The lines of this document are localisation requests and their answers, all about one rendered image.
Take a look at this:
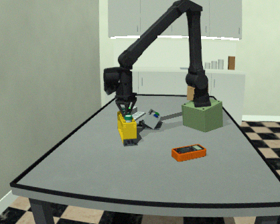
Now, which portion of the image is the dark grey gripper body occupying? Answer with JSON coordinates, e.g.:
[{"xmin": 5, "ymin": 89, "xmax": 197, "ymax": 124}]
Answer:
[{"xmin": 115, "ymin": 82, "xmax": 137, "ymax": 102}]

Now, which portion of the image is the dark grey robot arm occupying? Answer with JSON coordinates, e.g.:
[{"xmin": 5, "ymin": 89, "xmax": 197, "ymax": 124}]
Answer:
[{"xmin": 103, "ymin": 0, "xmax": 211, "ymax": 107}]

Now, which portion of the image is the yellow tube rack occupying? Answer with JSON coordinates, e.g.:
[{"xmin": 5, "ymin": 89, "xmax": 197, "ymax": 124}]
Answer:
[{"xmin": 117, "ymin": 111, "xmax": 137, "ymax": 142}]

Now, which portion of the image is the pale grey key housing panel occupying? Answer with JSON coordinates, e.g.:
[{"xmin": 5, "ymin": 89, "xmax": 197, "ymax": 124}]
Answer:
[{"xmin": 137, "ymin": 109, "xmax": 161, "ymax": 130}]

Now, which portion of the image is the black table edge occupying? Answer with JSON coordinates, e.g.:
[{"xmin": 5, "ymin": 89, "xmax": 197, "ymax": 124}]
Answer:
[{"xmin": 10, "ymin": 98, "xmax": 280, "ymax": 209}]

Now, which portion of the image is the orange multimeter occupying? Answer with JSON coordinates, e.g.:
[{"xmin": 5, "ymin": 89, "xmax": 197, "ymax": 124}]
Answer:
[{"xmin": 171, "ymin": 144, "xmax": 206, "ymax": 162}]

